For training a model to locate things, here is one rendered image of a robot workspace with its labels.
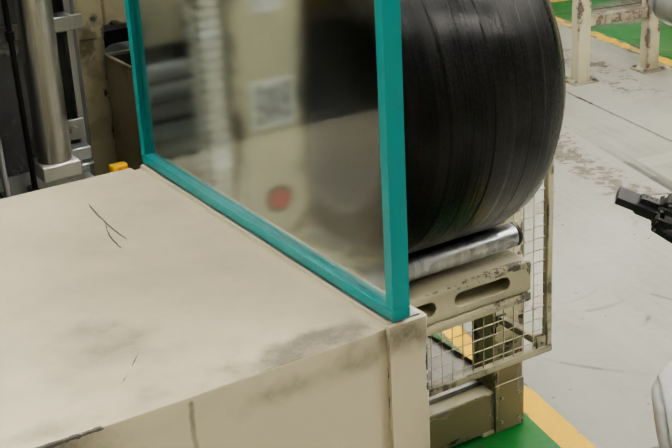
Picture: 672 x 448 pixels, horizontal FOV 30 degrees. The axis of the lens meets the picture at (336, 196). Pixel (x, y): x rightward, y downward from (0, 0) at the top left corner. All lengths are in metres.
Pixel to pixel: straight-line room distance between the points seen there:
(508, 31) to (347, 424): 0.93
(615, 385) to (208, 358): 2.56
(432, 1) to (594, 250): 2.60
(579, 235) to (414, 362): 3.37
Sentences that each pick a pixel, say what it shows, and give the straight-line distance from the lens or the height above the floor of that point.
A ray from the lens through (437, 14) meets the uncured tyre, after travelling 1.88.
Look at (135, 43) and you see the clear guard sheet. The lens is 1.53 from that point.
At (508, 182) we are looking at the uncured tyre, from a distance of 2.01.
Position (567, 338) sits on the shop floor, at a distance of 3.81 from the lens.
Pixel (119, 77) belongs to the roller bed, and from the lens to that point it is 2.35.
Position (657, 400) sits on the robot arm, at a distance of 1.68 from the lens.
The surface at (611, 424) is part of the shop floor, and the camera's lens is 3.41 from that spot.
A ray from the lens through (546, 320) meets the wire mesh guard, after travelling 3.06.
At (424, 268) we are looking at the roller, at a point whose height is 0.90.
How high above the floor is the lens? 1.79
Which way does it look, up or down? 21 degrees down
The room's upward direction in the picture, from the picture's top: 3 degrees counter-clockwise
